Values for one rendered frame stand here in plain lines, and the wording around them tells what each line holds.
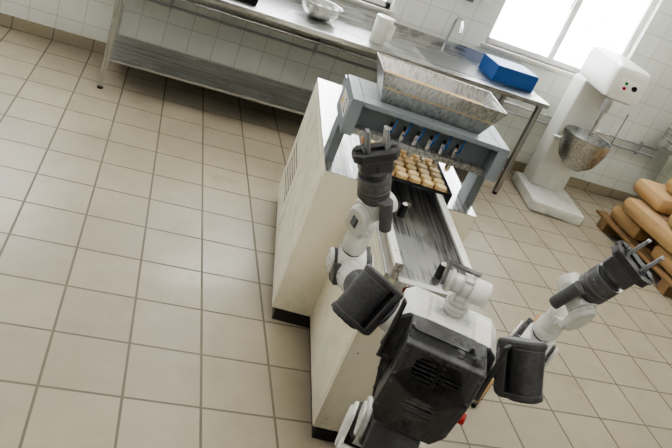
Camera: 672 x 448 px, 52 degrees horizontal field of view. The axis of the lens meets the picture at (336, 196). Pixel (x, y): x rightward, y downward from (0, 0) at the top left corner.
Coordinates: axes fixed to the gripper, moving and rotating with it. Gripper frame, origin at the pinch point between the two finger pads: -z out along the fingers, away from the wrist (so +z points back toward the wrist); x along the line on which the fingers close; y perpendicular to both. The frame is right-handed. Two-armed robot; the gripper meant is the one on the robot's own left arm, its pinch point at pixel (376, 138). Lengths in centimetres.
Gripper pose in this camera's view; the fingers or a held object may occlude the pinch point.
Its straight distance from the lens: 170.7
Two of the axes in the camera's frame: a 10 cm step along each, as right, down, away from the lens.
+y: 2.4, 6.2, -7.4
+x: 9.7, -1.5, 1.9
